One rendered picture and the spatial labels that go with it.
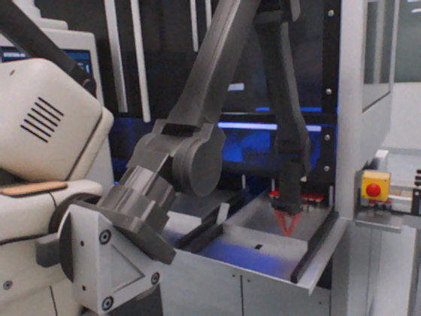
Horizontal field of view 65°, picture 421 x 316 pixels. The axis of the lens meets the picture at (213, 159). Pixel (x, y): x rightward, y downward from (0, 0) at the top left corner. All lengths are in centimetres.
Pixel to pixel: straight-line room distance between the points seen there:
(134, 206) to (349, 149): 82
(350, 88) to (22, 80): 85
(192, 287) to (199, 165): 125
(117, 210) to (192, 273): 124
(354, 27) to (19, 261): 95
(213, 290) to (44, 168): 120
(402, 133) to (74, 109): 546
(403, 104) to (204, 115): 530
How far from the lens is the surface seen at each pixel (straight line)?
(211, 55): 51
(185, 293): 170
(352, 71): 106
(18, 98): 47
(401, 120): 572
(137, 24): 138
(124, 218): 36
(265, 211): 119
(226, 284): 151
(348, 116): 108
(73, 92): 50
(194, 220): 109
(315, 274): 87
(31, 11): 146
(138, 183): 41
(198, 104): 47
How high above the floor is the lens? 136
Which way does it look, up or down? 15 degrees down
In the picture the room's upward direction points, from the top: 3 degrees counter-clockwise
